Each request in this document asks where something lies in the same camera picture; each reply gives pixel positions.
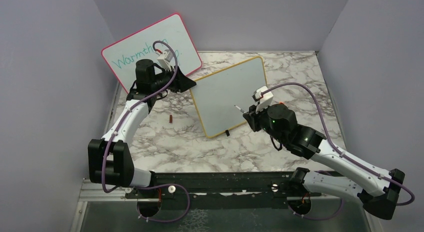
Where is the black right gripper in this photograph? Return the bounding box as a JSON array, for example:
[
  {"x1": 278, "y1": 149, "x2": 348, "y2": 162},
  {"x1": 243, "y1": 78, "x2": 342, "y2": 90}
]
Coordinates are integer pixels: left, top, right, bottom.
[{"x1": 244, "y1": 100, "x2": 286, "y2": 144}]

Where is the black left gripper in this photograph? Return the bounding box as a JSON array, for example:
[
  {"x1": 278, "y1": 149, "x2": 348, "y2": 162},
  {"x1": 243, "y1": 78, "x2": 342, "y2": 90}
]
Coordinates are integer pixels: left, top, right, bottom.
[{"x1": 150, "y1": 64, "x2": 196, "y2": 92}]

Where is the yellow framed whiteboard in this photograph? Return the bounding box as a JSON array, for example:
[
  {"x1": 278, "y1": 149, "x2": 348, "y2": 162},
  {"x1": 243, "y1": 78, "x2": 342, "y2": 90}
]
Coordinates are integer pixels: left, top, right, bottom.
[{"x1": 189, "y1": 56, "x2": 267, "y2": 138}]

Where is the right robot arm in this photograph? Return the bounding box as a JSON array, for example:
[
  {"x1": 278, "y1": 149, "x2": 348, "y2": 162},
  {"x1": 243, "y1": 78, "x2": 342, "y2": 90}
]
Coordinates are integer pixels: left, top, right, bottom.
[{"x1": 242, "y1": 104, "x2": 405, "y2": 220}]

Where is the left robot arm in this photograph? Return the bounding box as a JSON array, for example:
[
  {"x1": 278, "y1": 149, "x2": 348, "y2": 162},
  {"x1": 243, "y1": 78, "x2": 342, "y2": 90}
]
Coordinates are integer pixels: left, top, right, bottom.
[{"x1": 87, "y1": 59, "x2": 197, "y2": 198}]

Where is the pink framed whiteboard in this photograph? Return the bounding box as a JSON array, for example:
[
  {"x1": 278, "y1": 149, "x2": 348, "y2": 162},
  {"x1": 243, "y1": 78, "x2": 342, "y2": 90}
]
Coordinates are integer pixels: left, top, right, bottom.
[{"x1": 101, "y1": 13, "x2": 203, "y2": 92}]

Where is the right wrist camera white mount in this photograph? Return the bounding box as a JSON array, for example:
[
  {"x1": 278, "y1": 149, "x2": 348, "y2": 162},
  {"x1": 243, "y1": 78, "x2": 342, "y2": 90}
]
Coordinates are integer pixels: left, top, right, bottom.
[{"x1": 253, "y1": 86, "x2": 273, "y2": 114}]

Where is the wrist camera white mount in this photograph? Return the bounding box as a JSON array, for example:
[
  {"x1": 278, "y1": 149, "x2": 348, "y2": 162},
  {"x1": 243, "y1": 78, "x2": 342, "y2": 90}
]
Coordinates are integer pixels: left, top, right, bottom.
[
  {"x1": 157, "y1": 49, "x2": 174, "y2": 71},
  {"x1": 253, "y1": 86, "x2": 273, "y2": 114}
]

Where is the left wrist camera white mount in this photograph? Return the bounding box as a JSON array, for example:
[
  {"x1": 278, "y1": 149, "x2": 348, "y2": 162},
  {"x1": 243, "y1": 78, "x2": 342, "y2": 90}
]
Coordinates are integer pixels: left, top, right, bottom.
[{"x1": 157, "y1": 49, "x2": 174, "y2": 71}]

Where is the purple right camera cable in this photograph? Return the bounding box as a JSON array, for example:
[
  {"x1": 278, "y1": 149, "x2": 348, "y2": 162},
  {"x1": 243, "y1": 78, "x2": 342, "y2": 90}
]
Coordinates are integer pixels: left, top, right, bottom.
[{"x1": 264, "y1": 82, "x2": 416, "y2": 222}]

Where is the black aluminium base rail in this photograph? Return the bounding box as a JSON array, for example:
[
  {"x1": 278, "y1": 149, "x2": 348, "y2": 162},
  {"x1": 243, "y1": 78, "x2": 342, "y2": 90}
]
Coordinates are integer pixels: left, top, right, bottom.
[{"x1": 77, "y1": 171, "x2": 375, "y2": 212}]

